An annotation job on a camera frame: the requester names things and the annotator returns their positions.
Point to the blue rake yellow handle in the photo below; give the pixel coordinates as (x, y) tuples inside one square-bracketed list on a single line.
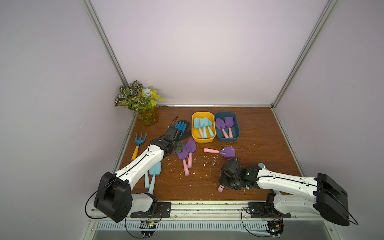
[(138, 141)]

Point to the purple pointed shovel top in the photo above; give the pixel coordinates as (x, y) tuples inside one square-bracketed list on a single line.
[(220, 124)]

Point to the left small circuit board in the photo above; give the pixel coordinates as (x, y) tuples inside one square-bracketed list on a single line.
[(147, 228)]

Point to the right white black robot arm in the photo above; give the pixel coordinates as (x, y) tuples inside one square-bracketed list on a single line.
[(319, 195)]

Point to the teal shovel sideways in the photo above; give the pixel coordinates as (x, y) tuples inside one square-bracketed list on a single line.
[(209, 124)]

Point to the artificial plant in glass vase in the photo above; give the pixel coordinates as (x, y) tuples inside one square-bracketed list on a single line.
[(143, 101)]

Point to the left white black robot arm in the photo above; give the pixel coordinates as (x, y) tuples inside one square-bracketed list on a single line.
[(114, 196)]

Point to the blue grey gardening glove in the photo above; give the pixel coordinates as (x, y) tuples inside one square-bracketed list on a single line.
[(183, 126)]

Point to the purple pointed shovel lower left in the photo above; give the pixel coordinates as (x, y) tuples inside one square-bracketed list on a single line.
[(191, 148)]

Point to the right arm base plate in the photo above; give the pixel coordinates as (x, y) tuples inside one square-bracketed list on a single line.
[(264, 210)]

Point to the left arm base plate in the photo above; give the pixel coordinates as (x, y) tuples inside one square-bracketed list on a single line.
[(156, 210)]

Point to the purple square shovel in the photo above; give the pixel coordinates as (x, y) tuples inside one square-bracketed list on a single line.
[(183, 156), (229, 121), (227, 152), (221, 188)]

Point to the right small circuit board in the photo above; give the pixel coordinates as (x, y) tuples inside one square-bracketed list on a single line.
[(275, 227)]

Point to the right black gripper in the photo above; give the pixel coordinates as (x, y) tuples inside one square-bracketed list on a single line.
[(226, 176)]

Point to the teal plastic storage box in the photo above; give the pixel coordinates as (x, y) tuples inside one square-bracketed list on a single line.
[(235, 128)]

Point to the yellow plastic storage box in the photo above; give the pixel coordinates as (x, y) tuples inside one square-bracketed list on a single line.
[(203, 115)]

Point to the aluminium front rail frame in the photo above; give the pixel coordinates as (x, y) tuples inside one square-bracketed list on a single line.
[(190, 216)]

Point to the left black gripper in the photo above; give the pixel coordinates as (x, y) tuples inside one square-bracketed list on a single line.
[(179, 144)]

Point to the small circuit board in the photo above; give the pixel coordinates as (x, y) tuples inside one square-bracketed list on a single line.
[(147, 228), (275, 227)]

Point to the purple pointed shovel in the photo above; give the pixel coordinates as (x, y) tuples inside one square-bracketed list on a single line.
[(220, 124), (191, 148)]

